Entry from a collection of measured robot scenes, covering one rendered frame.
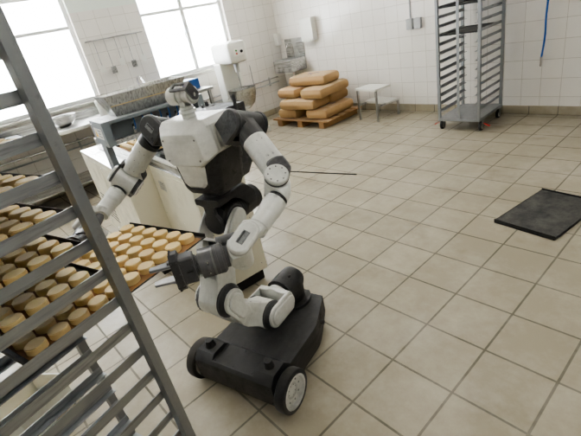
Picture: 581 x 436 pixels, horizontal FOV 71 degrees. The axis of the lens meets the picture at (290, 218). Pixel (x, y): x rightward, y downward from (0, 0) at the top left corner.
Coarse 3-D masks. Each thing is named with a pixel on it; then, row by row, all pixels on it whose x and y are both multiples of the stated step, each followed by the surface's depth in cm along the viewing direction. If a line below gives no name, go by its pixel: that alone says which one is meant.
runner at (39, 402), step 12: (120, 336) 110; (108, 348) 107; (84, 360) 101; (96, 360) 104; (72, 372) 99; (60, 384) 97; (48, 396) 95; (24, 408) 90; (36, 408) 93; (12, 420) 89; (24, 420) 91; (0, 432) 87; (12, 432) 89
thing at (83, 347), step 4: (80, 344) 145; (84, 344) 146; (76, 348) 146; (80, 348) 145; (84, 348) 146; (88, 348) 147; (80, 352) 146; (84, 352) 146; (96, 364) 151; (92, 368) 149; (96, 368) 151; (92, 372) 150; (100, 380) 153; (112, 396) 158; (116, 396) 159; (108, 400) 156; (112, 400) 158; (116, 400) 159; (108, 404) 159; (120, 412) 161; (116, 416) 162; (120, 416) 161; (132, 432) 167
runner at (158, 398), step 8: (160, 392) 123; (152, 400) 121; (160, 400) 123; (144, 408) 119; (152, 408) 121; (136, 416) 116; (144, 416) 119; (128, 424) 115; (136, 424) 116; (128, 432) 114
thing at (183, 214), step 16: (160, 176) 265; (176, 176) 239; (160, 192) 281; (176, 192) 251; (192, 192) 228; (176, 208) 266; (192, 208) 240; (176, 224) 282; (192, 224) 253; (256, 256) 265; (240, 272) 261; (256, 272) 269; (240, 288) 268
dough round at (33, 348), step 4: (32, 340) 98; (36, 340) 98; (40, 340) 97; (44, 340) 97; (28, 344) 97; (32, 344) 96; (36, 344) 96; (40, 344) 96; (44, 344) 96; (48, 344) 98; (24, 348) 96; (28, 348) 95; (32, 348) 95; (36, 348) 95; (40, 348) 95; (44, 348) 96; (28, 352) 95; (32, 352) 95; (36, 352) 95; (40, 352) 96
